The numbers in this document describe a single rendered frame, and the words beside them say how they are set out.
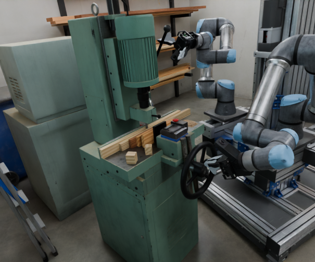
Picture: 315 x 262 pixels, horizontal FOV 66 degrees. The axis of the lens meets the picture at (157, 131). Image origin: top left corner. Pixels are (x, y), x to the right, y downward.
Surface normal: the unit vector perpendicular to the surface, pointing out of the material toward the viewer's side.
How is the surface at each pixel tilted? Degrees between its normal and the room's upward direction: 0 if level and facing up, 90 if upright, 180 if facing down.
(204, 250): 0
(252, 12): 90
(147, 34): 90
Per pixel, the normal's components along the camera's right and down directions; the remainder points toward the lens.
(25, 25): 0.70, 0.25
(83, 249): -0.09, -0.90
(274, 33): 0.49, 0.33
